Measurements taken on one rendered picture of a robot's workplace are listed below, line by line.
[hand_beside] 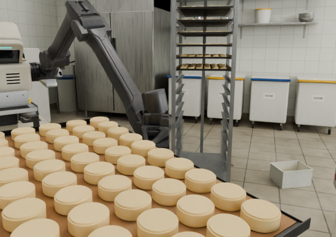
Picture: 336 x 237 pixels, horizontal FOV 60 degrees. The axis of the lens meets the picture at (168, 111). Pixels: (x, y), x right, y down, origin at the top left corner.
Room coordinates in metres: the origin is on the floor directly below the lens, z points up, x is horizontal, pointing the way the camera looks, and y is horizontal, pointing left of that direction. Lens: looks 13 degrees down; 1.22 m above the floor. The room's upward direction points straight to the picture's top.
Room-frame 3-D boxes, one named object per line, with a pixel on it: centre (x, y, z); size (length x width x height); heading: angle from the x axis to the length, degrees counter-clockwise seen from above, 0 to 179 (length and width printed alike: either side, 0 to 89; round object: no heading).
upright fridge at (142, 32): (5.07, 0.76, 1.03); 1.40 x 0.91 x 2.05; 72
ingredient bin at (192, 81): (4.85, -0.33, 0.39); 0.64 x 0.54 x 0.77; 164
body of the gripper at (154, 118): (0.73, 0.03, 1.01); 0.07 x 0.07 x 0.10; 82
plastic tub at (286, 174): (2.47, -1.12, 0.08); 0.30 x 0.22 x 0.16; 101
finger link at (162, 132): (0.65, 0.04, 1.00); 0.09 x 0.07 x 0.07; 172
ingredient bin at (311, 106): (4.24, -2.18, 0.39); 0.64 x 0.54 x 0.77; 159
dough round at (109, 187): (0.40, 0.08, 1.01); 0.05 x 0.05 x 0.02
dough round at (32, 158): (0.50, 0.23, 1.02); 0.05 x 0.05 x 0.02
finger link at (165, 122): (0.65, 0.04, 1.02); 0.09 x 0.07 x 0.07; 172
